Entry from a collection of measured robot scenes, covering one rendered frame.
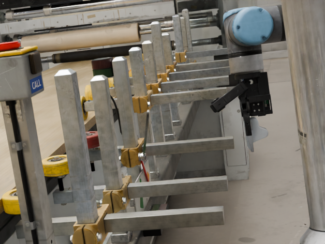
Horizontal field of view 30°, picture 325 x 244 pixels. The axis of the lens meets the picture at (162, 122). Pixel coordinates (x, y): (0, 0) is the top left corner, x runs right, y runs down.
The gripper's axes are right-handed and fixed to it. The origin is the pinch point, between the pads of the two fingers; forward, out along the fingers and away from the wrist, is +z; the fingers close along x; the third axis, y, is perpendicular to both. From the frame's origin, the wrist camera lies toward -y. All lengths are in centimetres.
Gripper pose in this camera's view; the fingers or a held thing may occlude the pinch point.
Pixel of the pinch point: (249, 147)
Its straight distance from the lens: 166.6
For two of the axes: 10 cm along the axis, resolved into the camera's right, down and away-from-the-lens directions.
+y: 9.9, -1.3, -1.0
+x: 0.9, -0.9, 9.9
